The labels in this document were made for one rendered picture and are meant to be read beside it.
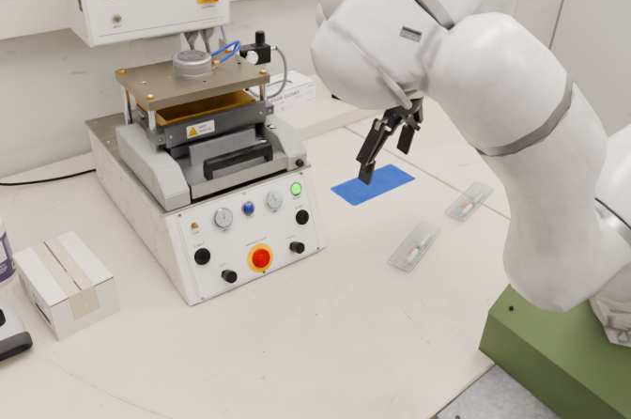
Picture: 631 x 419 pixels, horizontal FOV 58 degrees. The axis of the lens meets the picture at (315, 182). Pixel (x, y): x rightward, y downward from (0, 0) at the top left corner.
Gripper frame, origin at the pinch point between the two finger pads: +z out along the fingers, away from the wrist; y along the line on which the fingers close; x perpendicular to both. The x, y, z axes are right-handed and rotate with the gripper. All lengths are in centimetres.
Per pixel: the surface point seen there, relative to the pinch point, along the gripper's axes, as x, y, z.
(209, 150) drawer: 24.7, -27.8, -3.2
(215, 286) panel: 7.8, -41.3, 13.5
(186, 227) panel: 16.4, -40.8, 3.0
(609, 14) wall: 12, 216, 53
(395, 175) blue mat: 6.9, 21.9, 25.8
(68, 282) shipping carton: 23, -63, 7
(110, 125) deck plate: 57, -32, 10
